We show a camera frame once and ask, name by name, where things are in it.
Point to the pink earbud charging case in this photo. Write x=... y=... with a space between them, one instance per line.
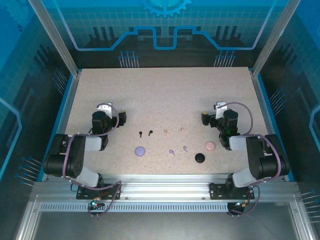
x=209 y=146

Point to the beige small screw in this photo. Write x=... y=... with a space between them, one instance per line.
x=165 y=131
x=181 y=130

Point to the black earbud charging case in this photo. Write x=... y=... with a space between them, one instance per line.
x=200 y=158

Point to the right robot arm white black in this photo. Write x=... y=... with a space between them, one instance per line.
x=255 y=160

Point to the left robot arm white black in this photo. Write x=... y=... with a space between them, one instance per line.
x=80 y=150

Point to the wide aluminium base beam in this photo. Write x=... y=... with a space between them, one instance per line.
x=162 y=185

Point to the small connector with LEDs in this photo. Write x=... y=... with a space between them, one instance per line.
x=241 y=204
x=94 y=204

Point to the grey metal lower tray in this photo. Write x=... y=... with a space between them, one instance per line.
x=162 y=225

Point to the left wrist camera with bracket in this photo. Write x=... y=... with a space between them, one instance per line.
x=105 y=107

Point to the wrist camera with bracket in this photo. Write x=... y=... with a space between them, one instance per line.
x=221 y=110
x=105 y=107

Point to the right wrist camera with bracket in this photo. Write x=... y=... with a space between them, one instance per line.
x=221 y=110

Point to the aluminium and blue side rail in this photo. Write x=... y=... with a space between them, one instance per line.
x=262 y=100
x=74 y=85

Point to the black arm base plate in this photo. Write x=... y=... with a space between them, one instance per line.
x=82 y=195
x=216 y=192

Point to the aluminium frame post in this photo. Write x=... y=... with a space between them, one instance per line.
x=59 y=42
x=274 y=37

